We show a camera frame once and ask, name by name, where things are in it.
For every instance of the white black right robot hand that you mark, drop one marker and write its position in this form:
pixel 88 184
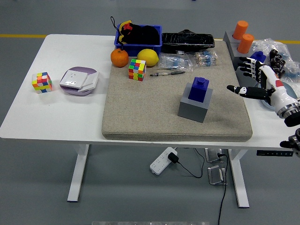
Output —
pixel 280 93

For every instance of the blue square seal stamp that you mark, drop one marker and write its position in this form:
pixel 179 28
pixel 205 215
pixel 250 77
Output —
pixel 199 91
pixel 257 56

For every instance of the light blue plastic tray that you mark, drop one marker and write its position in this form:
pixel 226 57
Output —
pixel 293 92

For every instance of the black cylindrical capacitor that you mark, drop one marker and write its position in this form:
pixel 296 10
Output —
pixel 273 54
pixel 274 62
pixel 280 73
pixel 281 63

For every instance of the clear plastic bags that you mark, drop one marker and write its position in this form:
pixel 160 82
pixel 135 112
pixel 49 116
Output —
pixel 264 45

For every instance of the black table control panel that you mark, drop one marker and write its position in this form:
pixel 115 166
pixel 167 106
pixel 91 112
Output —
pixel 274 153

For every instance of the orange cylinder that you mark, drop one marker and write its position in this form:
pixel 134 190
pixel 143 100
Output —
pixel 245 43
pixel 241 29

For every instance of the clear bag brown resistors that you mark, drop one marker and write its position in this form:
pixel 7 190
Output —
pixel 206 58

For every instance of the white table leg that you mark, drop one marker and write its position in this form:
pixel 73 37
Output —
pixel 77 175
pixel 240 182

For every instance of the black wrapped long object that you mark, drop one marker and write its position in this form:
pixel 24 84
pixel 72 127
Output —
pixel 187 41

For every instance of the clear bag blue resistors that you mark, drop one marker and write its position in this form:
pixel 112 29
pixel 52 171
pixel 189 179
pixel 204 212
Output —
pixel 173 62

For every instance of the black plug adapter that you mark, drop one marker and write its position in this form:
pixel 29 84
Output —
pixel 173 157

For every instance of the yellow lemon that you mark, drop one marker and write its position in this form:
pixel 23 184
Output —
pixel 148 57

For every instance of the white power strip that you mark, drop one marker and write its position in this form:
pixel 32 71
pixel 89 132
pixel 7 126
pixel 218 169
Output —
pixel 159 164

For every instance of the grey-brown fabric mat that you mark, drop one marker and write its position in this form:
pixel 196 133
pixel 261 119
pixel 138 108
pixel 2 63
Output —
pixel 140 105

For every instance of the colourful puzzle cube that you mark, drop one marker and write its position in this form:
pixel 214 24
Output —
pixel 137 70
pixel 42 83

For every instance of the blue plastic bin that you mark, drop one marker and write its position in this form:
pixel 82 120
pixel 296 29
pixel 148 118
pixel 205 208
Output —
pixel 140 50

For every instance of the black cloth pouch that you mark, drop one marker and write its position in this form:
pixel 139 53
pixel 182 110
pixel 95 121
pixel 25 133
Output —
pixel 145 35

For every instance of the orange mandarin fruit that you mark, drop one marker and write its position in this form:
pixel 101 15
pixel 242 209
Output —
pixel 119 58

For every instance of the yellow red plastic tool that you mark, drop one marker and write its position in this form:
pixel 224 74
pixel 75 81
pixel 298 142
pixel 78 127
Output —
pixel 121 27

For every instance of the purple plastic tray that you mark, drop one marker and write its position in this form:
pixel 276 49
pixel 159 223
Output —
pixel 82 69

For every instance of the metal bracket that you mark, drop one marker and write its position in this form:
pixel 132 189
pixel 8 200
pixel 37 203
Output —
pixel 212 155
pixel 215 174

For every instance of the white switch panel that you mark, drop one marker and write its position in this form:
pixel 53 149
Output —
pixel 90 80

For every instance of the white wall socket panel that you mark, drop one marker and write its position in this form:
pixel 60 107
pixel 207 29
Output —
pixel 72 78

